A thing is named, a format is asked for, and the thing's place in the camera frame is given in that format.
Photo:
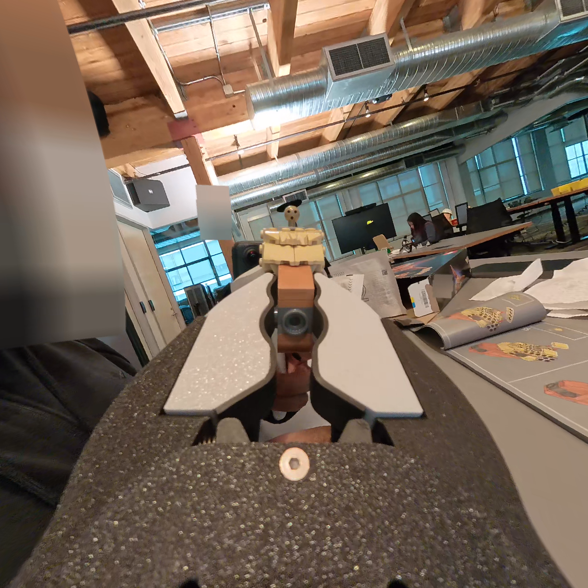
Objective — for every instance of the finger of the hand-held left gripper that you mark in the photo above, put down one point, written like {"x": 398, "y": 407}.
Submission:
{"x": 248, "y": 280}

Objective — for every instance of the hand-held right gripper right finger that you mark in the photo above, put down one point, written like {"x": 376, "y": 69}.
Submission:
{"x": 366, "y": 363}

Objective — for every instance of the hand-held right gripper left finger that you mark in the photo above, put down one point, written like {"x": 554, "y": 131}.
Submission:
{"x": 220, "y": 363}

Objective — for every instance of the tan brick model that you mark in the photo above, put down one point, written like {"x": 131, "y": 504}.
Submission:
{"x": 294, "y": 276}

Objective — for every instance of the grey desk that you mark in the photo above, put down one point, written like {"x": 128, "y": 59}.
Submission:
{"x": 551, "y": 478}

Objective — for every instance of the wooden pillar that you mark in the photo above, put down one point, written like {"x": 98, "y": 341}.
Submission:
{"x": 197, "y": 158}

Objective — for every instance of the dark printed kit box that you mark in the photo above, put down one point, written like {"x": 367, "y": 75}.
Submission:
{"x": 432, "y": 266}

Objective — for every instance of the black monitor screen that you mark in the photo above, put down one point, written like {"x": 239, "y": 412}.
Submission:
{"x": 365, "y": 230}

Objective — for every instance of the grey instruction booklet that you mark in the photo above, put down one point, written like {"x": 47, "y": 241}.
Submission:
{"x": 514, "y": 344}

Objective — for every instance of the flattened white paper bags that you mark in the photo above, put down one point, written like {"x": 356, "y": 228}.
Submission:
{"x": 505, "y": 280}

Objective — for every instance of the person's black jacket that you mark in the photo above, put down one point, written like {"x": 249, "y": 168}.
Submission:
{"x": 55, "y": 432}

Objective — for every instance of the white dotted paper sheet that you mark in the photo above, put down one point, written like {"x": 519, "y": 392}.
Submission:
{"x": 565, "y": 289}

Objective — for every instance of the grey ceiling vent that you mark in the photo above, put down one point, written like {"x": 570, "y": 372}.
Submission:
{"x": 358, "y": 57}

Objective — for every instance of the wooden rim table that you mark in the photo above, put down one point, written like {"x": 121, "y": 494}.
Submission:
{"x": 562, "y": 197}

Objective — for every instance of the black wall speaker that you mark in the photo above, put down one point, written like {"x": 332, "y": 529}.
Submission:
{"x": 147, "y": 194}

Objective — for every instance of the silver ceiling duct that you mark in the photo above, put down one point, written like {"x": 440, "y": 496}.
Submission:
{"x": 404, "y": 92}

